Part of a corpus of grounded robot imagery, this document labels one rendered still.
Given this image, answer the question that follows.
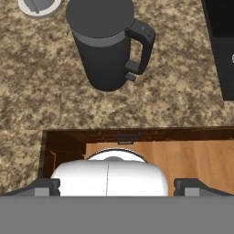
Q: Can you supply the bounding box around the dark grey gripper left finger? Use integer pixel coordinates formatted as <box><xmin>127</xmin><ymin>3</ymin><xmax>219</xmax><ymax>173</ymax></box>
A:
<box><xmin>2</xmin><ymin>177</ymin><xmax>61</xmax><ymax>197</ymax></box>

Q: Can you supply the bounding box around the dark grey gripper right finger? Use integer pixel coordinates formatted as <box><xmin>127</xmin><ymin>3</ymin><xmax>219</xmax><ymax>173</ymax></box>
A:
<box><xmin>173</xmin><ymin>177</ymin><xmax>234</xmax><ymax>197</ymax></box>

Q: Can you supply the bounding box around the dark wood cupboard front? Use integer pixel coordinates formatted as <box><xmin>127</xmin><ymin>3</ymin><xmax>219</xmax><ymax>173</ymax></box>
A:
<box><xmin>37</xmin><ymin>125</ymin><xmax>234</xmax><ymax>179</ymax></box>

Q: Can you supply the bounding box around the white rounded object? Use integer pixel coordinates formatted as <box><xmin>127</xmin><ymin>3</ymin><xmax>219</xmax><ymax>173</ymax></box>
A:
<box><xmin>49</xmin><ymin>147</ymin><xmax>170</xmax><ymax>197</ymax></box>

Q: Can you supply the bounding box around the black hob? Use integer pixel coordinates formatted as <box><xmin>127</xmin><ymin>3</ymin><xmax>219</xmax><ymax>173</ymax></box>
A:
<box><xmin>200</xmin><ymin>0</ymin><xmax>234</xmax><ymax>101</ymax></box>

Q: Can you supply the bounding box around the dark grey electric kettle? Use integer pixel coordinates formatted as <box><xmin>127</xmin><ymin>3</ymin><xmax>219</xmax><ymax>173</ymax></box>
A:
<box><xmin>65</xmin><ymin>0</ymin><xmax>157</xmax><ymax>92</ymax></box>

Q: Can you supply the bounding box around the white round pot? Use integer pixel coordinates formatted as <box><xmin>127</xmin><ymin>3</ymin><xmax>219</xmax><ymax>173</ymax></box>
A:
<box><xmin>17</xmin><ymin>0</ymin><xmax>63</xmax><ymax>18</ymax></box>

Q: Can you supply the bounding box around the grey tool in pot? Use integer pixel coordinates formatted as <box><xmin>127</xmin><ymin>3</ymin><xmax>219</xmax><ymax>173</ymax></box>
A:
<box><xmin>27</xmin><ymin>0</ymin><xmax>41</xmax><ymax>15</ymax></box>

